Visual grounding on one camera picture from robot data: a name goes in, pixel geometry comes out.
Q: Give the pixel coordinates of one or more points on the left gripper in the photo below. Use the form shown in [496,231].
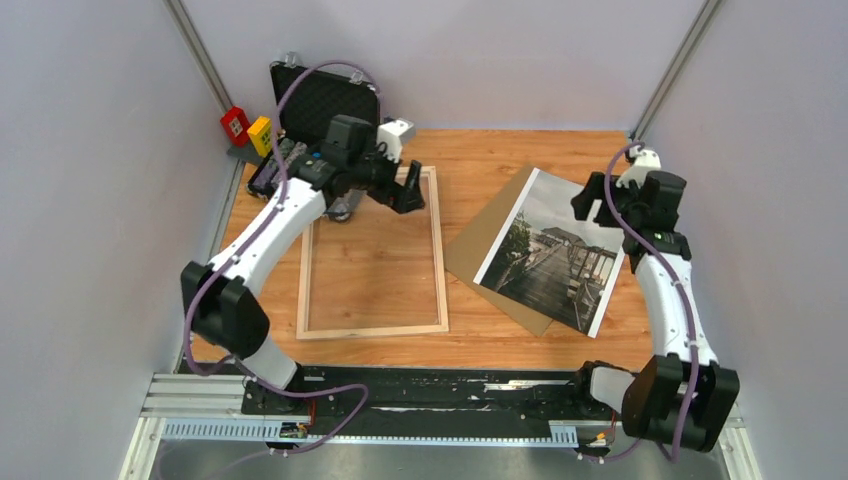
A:
[400,198]

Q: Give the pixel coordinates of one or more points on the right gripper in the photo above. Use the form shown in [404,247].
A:
[594,188]

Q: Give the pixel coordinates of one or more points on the clear acrylic sheet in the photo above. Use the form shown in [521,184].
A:
[371,258]

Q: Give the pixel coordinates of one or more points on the brown backing board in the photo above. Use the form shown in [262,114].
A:
[464,255]

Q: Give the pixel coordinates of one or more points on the black and white photo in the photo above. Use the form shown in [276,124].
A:
[547,260]

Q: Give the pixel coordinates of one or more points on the light wooden picture frame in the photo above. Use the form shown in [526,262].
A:
[371,255]

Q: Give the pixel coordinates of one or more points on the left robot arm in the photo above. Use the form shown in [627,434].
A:
[222,296]

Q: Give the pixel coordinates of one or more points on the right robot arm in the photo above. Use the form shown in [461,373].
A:
[682,397]

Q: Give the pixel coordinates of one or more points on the yellow toy house block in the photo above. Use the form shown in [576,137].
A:
[261,136]

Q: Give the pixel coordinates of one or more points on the red toy house block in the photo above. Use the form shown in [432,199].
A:
[236,124]

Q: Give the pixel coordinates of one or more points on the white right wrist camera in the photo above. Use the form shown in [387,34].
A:
[641,162]

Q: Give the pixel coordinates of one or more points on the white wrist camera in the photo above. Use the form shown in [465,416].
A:
[395,134]
[641,162]

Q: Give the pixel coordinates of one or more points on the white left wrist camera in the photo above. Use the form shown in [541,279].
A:
[395,134]

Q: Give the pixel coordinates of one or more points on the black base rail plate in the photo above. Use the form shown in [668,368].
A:
[433,402]

